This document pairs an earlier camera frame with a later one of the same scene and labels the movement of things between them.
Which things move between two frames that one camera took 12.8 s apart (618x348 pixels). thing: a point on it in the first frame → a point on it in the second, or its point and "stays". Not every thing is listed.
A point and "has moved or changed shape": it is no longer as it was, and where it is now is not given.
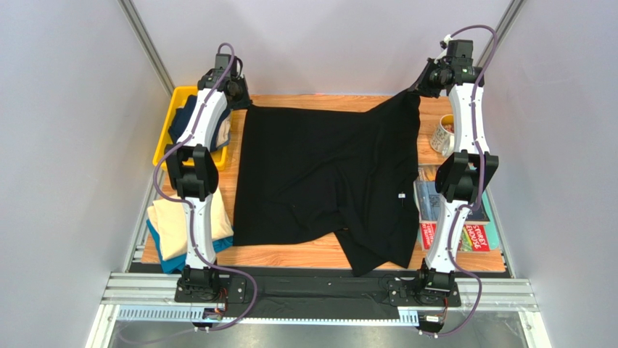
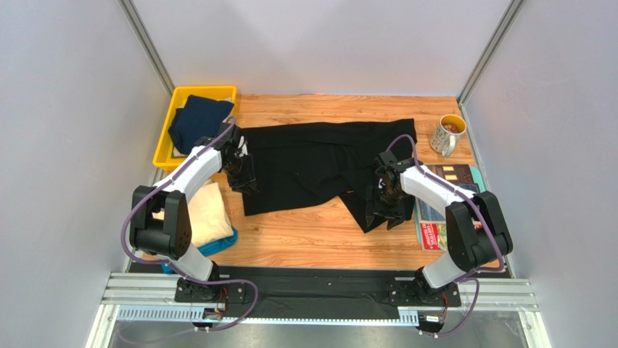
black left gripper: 244,103 → 240,184
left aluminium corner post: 141,33 stays
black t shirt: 306,174 has moved or changed shape
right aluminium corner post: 502,30 stays
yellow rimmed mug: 442,139 stays
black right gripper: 421,88 → 384,208
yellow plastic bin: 220,156 stays
